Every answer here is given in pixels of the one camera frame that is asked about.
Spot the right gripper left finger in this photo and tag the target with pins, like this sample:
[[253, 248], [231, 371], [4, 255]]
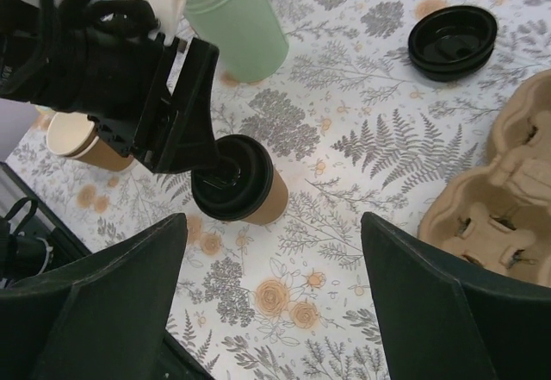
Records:
[[99, 317]]

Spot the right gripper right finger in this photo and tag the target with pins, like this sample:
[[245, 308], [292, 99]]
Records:
[[443, 318]]

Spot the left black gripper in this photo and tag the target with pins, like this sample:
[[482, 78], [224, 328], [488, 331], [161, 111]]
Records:
[[107, 60]]

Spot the black coffee cup lid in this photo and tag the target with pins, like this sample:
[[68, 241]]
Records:
[[232, 177]]

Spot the brown paper coffee cup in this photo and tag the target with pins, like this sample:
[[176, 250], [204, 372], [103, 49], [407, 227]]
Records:
[[262, 199]]

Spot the black coffee lid stack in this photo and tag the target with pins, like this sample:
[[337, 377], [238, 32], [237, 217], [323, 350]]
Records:
[[453, 42]]

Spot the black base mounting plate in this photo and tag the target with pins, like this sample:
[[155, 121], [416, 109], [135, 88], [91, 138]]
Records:
[[33, 239]]

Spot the brown cardboard cup carrier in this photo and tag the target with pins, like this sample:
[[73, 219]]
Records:
[[497, 216]]

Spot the green straw holder cup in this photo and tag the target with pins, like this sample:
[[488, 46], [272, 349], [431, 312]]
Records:
[[248, 34]]

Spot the floral patterned table mat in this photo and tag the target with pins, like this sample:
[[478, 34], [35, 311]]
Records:
[[352, 127]]

